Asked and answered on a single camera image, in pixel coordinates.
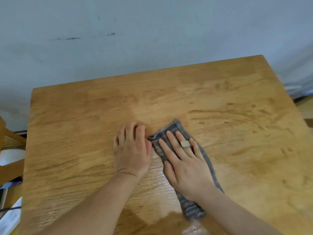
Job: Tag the blue object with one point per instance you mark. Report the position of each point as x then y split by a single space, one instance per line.
12 181

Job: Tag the person's left middle finger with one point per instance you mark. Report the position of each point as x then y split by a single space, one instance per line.
130 130

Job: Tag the grey striped sock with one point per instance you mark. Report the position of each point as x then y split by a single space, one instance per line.
212 176

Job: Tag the grey fabric item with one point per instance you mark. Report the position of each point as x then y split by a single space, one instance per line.
299 89

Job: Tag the person's right middle finger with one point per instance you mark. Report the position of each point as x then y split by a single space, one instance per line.
174 143

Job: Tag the person's left little finger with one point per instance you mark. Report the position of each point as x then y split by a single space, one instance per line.
116 141

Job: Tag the white object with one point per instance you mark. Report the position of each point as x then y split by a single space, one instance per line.
8 222

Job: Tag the person's right little finger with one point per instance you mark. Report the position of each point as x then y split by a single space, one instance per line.
197 149

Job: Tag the person's right thumb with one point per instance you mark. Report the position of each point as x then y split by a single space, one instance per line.
170 173

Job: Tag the wooden chair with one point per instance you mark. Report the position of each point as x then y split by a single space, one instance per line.
11 168

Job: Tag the person's left thumb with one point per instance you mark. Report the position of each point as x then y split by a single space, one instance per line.
149 148

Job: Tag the person's right hand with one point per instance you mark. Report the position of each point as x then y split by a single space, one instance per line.
188 173

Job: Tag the person's left forearm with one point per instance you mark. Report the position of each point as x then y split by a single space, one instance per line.
97 208

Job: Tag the person's right forearm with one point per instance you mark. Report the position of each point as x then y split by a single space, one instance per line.
234 215

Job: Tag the person's left hand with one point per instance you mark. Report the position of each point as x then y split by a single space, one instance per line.
132 156

